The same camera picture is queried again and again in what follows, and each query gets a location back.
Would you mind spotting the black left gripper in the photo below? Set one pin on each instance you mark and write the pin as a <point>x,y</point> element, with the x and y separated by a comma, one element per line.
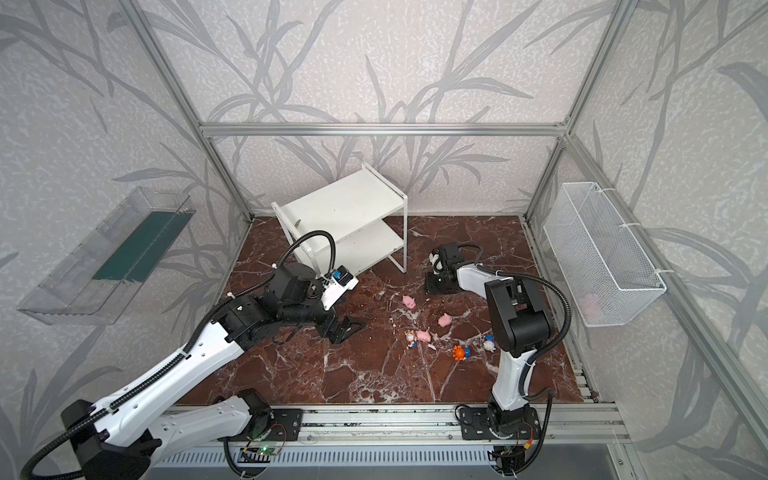
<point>335,324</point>

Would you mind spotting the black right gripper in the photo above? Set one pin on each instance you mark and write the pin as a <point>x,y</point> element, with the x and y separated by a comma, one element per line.
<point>439,280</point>

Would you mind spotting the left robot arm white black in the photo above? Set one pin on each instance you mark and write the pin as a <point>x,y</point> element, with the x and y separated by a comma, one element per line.
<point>125,433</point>

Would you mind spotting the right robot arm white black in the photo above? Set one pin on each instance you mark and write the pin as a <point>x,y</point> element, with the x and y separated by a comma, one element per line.
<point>529,316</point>

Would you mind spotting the white two-tier metal shelf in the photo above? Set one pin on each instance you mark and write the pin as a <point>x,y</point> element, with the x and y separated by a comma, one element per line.
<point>366,214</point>

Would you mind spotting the pink pig toy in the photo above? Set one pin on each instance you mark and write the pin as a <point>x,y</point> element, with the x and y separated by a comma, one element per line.
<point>445,320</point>
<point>423,336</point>
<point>409,302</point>
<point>591,308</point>

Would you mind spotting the blue cat figure flower collar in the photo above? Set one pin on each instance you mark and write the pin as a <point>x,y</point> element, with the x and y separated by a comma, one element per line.
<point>411,339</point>

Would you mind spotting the orange octopus toy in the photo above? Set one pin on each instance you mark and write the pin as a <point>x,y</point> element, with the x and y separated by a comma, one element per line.
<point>460,353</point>

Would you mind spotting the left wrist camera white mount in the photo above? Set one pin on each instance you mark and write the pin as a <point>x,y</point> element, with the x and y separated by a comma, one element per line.
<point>336,285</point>

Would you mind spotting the white wire mesh basket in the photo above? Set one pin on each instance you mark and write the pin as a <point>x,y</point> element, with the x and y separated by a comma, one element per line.
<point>598,253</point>

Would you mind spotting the clear plastic wall bin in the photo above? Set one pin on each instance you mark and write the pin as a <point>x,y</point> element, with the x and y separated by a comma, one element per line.
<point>96,282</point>

